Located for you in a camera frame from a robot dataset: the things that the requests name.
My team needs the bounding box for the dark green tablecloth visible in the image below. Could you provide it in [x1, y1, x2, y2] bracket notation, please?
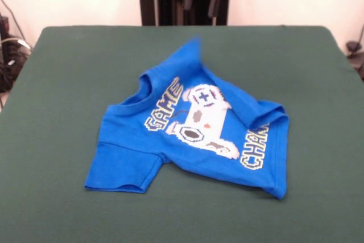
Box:
[0, 25, 364, 243]

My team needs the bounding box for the blue printed shirt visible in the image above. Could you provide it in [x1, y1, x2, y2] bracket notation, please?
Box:
[84, 34, 291, 200]

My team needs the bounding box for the black cable bundle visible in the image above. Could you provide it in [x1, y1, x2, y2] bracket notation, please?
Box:
[0, 0, 32, 93]

